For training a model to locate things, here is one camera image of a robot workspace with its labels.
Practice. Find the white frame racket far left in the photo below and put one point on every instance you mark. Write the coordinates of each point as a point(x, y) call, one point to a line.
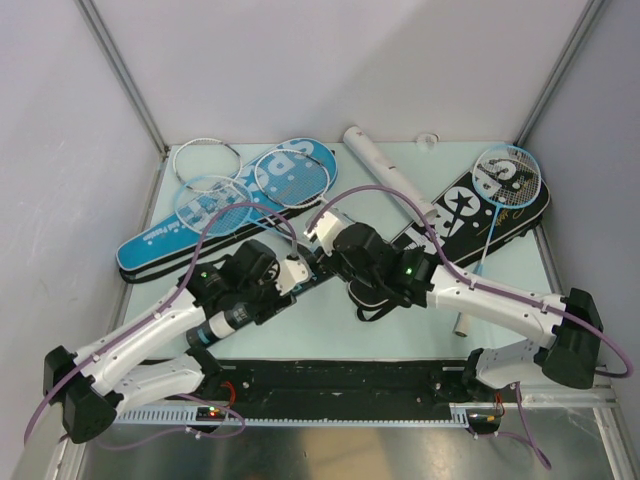
point(200, 163)

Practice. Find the light blue racket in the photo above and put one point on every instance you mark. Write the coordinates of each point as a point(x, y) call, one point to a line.
point(508, 177)
point(195, 211)

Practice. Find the blue racket cover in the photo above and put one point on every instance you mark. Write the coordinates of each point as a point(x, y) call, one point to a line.
point(170, 238)

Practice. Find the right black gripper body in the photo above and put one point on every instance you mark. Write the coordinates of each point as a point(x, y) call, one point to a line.
point(354, 276)

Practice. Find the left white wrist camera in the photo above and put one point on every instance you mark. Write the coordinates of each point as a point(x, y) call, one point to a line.
point(292, 272)

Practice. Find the white shuttlecock tube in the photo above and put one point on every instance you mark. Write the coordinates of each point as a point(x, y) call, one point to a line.
point(385, 171)

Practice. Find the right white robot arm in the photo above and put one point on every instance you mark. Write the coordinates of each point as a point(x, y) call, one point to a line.
point(562, 334)

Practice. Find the light blue racket right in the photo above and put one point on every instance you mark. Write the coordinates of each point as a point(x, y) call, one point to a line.
point(508, 177)

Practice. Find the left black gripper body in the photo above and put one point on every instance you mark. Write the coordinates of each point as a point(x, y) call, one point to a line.
point(262, 294)

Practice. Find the white racket white grip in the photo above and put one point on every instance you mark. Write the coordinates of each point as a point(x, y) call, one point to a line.
point(292, 179)

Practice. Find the clear tube cap far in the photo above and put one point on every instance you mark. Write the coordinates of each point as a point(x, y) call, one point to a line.
point(427, 141)

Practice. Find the black racket cover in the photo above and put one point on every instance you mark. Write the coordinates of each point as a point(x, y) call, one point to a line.
point(462, 224)

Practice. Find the light blue racket left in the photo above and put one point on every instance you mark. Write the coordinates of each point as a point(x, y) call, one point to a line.
point(195, 211)

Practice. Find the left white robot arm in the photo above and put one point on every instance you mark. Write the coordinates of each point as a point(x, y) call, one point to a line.
point(96, 383)

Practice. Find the black shuttlecock tube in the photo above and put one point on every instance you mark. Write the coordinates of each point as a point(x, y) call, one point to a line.
point(258, 312)

